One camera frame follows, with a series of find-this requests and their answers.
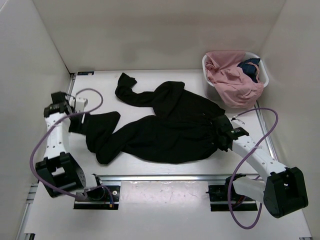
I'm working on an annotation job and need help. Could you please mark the navy blue garment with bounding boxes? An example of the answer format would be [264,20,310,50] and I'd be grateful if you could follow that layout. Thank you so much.
[237,58,261,83]

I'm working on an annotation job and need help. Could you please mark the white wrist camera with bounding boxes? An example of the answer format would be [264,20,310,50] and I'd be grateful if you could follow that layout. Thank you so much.
[231,115,246,126]
[69,97,88,113]

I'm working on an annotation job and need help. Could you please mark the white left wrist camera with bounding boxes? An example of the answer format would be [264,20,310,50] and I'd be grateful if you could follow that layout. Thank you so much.
[69,97,88,113]

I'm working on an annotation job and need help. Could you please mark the white plastic laundry basket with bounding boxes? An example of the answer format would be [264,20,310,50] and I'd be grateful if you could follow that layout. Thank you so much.
[201,51,269,102]

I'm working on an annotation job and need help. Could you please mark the pink trousers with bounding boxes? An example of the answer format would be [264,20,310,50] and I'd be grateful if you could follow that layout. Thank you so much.
[205,50,264,109]

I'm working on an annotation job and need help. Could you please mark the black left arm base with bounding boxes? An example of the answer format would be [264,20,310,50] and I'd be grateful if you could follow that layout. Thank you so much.
[73,182,121,211]

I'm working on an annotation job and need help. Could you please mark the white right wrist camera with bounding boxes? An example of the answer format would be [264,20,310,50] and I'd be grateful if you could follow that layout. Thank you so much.
[231,115,246,126]

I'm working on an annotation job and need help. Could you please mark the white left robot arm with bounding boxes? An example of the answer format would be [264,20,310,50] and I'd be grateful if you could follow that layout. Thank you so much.
[35,91,88,192]

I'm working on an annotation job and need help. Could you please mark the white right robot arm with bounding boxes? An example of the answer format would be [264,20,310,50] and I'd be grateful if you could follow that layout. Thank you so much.
[212,115,309,219]

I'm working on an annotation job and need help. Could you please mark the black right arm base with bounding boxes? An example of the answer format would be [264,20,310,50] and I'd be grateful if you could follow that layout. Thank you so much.
[206,185,258,212]

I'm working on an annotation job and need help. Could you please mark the aluminium frame rail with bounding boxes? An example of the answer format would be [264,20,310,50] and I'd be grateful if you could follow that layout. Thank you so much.
[14,71,313,240]

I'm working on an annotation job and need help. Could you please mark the blue label sticker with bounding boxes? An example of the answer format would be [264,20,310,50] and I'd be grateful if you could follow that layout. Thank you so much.
[77,71,95,76]

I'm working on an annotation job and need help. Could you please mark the black trousers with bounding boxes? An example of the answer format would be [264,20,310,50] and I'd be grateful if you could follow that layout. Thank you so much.
[83,73,225,165]

